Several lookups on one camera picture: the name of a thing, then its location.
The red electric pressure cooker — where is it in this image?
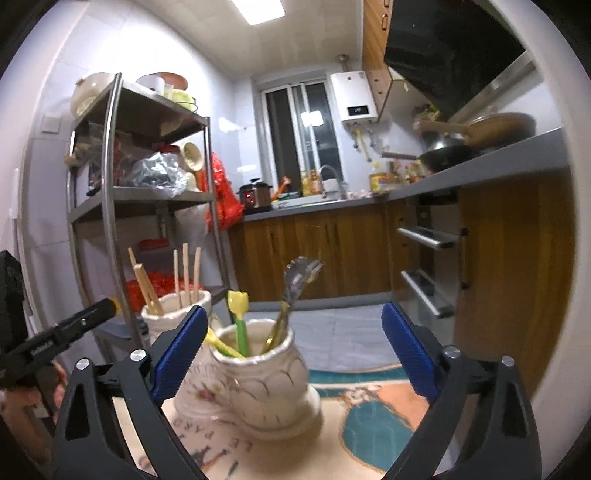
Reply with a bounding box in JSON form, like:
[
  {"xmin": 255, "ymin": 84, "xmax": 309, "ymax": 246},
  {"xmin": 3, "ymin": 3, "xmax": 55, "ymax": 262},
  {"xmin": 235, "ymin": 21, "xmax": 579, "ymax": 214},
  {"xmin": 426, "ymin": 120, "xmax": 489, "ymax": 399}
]
[{"xmin": 236, "ymin": 177, "xmax": 273, "ymax": 214}]

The wooden kitchen cabinet with countertop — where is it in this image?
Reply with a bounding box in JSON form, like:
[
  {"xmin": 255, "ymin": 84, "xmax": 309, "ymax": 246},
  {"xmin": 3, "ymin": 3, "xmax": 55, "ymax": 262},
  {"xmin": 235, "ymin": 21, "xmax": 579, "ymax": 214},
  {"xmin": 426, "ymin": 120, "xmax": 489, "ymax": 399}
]
[{"xmin": 228, "ymin": 128, "xmax": 578, "ymax": 386}]

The black wok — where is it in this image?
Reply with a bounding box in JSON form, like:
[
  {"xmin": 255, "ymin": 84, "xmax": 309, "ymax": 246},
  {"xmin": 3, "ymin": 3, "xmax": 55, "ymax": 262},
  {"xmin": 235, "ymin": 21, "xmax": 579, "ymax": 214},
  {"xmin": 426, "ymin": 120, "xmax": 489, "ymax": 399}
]
[{"xmin": 381, "ymin": 143, "xmax": 475, "ymax": 175}]

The grey floor mat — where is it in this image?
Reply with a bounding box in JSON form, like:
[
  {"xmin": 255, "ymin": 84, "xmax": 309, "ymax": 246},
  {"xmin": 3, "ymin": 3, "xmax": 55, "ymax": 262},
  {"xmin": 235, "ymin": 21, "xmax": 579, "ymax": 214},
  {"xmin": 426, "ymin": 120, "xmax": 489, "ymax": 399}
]
[{"xmin": 248, "ymin": 304, "xmax": 403, "ymax": 371}]

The hanging red plastic bag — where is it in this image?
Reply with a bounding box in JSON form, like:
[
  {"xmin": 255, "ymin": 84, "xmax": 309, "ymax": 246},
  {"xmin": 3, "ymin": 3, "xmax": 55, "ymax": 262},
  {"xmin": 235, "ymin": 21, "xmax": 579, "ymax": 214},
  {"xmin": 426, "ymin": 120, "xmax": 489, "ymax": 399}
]
[{"xmin": 203, "ymin": 151, "xmax": 245, "ymax": 232}]

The cream ceramic pot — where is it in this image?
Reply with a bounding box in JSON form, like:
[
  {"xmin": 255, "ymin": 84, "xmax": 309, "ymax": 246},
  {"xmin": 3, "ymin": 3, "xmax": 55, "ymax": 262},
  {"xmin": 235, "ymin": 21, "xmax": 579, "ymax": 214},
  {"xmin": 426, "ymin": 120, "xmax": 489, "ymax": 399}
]
[{"xmin": 69, "ymin": 72, "xmax": 114, "ymax": 119}]

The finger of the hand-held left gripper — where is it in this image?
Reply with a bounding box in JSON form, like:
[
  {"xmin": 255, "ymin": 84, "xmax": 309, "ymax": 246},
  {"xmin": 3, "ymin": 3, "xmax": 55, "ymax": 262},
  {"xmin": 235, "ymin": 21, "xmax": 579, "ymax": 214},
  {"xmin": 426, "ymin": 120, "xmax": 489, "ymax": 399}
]
[
  {"xmin": 28, "ymin": 298, "xmax": 118, "ymax": 343},
  {"xmin": 2, "ymin": 329, "xmax": 86, "ymax": 393}
]

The yellow cooking oil bottle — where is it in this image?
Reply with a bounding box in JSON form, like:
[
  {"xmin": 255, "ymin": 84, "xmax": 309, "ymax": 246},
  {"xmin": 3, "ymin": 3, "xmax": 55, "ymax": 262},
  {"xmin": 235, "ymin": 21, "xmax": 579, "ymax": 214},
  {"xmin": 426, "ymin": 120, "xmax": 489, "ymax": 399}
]
[{"xmin": 368, "ymin": 161, "xmax": 391, "ymax": 194}]

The kitchen window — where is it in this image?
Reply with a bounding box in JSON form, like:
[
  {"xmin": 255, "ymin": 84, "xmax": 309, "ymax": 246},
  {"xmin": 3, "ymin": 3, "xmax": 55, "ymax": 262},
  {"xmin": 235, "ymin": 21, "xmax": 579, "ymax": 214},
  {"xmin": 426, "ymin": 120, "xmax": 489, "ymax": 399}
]
[{"xmin": 260, "ymin": 80, "xmax": 345, "ymax": 195}]

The white floral ceramic utensil holder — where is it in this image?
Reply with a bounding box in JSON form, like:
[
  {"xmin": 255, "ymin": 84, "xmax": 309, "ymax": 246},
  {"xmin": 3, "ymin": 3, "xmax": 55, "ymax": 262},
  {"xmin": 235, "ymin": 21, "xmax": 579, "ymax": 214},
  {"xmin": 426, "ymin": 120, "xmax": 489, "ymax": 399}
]
[{"xmin": 141, "ymin": 291, "xmax": 322, "ymax": 442}]

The beige frying pan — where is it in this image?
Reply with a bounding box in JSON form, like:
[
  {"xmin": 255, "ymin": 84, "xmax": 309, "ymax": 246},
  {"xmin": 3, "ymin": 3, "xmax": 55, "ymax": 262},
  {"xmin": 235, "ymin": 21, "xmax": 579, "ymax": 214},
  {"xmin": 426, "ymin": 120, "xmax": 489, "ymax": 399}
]
[{"xmin": 414, "ymin": 112, "xmax": 537, "ymax": 154}]

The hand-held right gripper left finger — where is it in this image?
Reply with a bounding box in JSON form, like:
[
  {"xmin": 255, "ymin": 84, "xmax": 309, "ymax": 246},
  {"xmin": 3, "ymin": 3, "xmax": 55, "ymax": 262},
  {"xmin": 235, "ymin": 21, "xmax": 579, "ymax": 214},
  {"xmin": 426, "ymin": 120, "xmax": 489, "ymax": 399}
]
[{"xmin": 53, "ymin": 304, "xmax": 209, "ymax": 480}]

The silver plastic bag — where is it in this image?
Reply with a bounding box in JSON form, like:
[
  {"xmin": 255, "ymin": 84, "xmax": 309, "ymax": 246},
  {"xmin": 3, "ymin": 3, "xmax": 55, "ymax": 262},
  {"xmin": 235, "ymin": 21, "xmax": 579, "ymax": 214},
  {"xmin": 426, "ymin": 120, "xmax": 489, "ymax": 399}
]
[{"xmin": 130, "ymin": 152, "xmax": 188, "ymax": 198}]

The ceiling light panel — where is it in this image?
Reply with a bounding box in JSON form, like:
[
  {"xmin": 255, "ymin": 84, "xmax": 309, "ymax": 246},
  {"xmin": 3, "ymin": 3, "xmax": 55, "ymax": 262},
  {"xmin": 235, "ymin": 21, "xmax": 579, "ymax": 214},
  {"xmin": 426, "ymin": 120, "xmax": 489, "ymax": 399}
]
[{"xmin": 230, "ymin": 0, "xmax": 286, "ymax": 27}]

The white wall water heater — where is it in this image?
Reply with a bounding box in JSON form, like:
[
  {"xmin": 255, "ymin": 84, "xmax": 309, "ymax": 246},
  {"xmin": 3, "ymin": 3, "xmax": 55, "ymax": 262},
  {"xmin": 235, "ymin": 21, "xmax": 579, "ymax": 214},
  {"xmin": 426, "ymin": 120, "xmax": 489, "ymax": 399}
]
[{"xmin": 329, "ymin": 70, "xmax": 382, "ymax": 125}]

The group of condiment bottles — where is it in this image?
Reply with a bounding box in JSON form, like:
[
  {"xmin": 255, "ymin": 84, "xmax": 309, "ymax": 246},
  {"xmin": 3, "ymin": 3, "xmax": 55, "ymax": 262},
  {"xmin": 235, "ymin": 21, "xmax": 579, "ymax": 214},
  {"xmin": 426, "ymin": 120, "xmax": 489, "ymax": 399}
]
[{"xmin": 299, "ymin": 168, "xmax": 322, "ymax": 197}]

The cream plastic scoop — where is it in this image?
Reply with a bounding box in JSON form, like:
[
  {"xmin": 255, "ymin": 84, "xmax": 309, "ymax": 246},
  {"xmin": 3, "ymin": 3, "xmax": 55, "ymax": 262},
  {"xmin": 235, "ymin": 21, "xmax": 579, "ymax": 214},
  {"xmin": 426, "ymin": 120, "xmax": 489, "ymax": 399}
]
[{"xmin": 182, "ymin": 141, "xmax": 206, "ymax": 173}]

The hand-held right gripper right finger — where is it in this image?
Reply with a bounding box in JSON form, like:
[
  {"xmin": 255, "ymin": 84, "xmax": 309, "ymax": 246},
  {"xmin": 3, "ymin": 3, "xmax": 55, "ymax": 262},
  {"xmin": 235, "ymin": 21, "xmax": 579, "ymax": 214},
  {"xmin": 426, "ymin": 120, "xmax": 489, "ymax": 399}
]
[{"xmin": 381, "ymin": 301, "xmax": 542, "ymax": 480}]

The printed beige teal tablecloth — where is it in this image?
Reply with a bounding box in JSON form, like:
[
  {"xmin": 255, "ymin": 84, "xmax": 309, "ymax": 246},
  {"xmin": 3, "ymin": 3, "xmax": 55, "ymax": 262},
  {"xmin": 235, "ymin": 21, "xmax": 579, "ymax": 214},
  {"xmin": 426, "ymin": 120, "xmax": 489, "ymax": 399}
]
[{"xmin": 113, "ymin": 362, "xmax": 462, "ymax": 480}]

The steel shelf rack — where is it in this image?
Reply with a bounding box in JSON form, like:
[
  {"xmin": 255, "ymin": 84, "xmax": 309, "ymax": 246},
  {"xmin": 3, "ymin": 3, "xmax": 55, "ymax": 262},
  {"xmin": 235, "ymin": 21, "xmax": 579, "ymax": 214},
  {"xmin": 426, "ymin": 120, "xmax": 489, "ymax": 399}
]
[{"xmin": 66, "ymin": 72, "xmax": 232, "ymax": 354}]

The steel-handled built-in appliance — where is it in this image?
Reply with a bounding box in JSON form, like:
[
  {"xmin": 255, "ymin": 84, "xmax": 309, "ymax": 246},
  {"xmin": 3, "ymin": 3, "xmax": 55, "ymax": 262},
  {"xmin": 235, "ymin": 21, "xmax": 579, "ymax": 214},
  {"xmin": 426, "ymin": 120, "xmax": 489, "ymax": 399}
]
[{"xmin": 396, "ymin": 194, "xmax": 472, "ymax": 320}]

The crumpled red plastic bag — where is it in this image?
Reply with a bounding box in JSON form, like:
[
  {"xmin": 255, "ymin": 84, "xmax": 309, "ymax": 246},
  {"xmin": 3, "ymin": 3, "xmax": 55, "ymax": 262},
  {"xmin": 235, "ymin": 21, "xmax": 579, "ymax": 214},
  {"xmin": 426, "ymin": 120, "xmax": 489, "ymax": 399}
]
[{"xmin": 124, "ymin": 269, "xmax": 212, "ymax": 313}]

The wooden wall cabinet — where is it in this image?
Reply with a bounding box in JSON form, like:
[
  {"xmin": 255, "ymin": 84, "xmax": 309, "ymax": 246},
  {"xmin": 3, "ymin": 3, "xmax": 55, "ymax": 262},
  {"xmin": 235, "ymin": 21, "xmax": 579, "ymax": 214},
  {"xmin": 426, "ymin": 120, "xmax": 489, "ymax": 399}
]
[{"xmin": 362, "ymin": 0, "xmax": 394, "ymax": 117}]

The silver pasta server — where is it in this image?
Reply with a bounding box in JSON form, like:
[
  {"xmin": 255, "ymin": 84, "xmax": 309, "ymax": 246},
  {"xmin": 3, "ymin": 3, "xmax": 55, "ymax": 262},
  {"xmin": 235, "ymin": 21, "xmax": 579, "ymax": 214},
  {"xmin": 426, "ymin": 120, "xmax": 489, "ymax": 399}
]
[{"xmin": 261, "ymin": 257, "xmax": 325, "ymax": 356}]

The green tulip-headed plastic utensil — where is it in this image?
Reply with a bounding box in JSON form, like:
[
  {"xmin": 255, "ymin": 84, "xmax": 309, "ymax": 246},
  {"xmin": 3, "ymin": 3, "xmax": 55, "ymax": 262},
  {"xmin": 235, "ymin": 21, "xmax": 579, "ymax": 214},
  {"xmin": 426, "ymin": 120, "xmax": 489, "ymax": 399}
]
[{"xmin": 227, "ymin": 289, "xmax": 253, "ymax": 359}]

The stack of brown white bowls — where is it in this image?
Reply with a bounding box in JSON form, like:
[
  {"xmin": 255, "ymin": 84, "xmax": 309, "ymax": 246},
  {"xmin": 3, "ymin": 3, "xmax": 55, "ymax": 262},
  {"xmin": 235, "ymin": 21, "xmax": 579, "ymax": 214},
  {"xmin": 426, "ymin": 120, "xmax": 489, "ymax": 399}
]
[{"xmin": 136, "ymin": 71, "xmax": 190, "ymax": 94}]

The yellow shovel-headed plastic utensil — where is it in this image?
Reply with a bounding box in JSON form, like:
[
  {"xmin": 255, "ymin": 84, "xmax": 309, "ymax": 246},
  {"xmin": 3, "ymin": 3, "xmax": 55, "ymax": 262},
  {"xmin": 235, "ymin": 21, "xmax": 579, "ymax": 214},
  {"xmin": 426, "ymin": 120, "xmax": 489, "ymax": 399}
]
[{"xmin": 205, "ymin": 325, "xmax": 248, "ymax": 361}]

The black range hood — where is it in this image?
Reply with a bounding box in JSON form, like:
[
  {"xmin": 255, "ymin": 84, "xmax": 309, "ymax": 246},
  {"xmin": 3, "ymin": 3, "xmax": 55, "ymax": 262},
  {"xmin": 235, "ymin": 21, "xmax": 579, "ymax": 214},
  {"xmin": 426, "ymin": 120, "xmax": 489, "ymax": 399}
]
[{"xmin": 382, "ymin": 0, "xmax": 542, "ymax": 117}]

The stack of green yellow bowls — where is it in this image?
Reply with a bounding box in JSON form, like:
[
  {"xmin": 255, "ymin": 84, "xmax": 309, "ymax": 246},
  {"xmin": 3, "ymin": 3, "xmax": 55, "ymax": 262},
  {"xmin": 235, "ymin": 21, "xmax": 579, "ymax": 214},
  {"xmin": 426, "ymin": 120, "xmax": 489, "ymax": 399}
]
[{"xmin": 170, "ymin": 89, "xmax": 200, "ymax": 112}]

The person's left hand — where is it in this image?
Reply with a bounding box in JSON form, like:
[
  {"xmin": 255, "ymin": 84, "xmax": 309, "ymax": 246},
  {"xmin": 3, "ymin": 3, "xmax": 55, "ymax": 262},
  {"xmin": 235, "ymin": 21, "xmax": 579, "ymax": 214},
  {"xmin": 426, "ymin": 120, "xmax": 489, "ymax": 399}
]
[{"xmin": 0, "ymin": 362, "xmax": 68, "ymax": 467}]

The chrome kitchen faucet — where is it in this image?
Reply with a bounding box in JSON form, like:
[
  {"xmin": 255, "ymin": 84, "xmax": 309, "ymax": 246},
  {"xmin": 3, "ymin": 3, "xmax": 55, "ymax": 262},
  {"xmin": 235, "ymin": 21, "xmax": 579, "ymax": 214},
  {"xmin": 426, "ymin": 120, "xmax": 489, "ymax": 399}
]
[{"xmin": 318, "ymin": 165, "xmax": 343, "ymax": 200}]

